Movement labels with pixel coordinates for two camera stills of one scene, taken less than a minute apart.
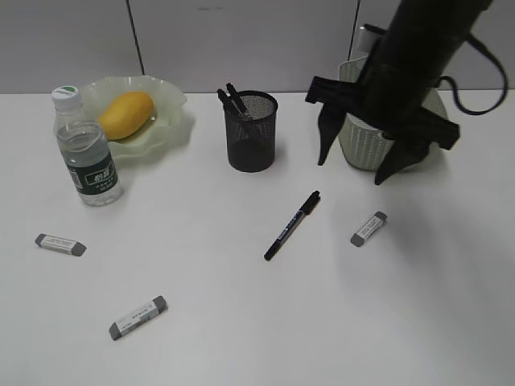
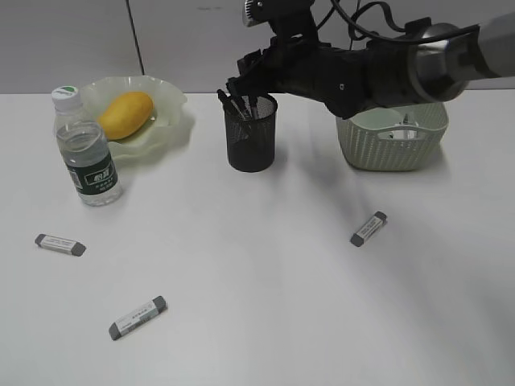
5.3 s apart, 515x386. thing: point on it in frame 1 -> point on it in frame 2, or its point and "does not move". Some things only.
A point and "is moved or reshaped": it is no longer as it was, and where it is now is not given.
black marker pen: (307, 207) -> (253, 103)
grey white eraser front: (158, 305) does not move
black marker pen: (237, 97) is moved or reshaped
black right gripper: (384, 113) -> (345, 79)
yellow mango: (125, 114) does not move
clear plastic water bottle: (85, 149) does not move
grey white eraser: (59, 244) does not move
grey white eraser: (370, 227) does not move
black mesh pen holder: (250, 117) does not move
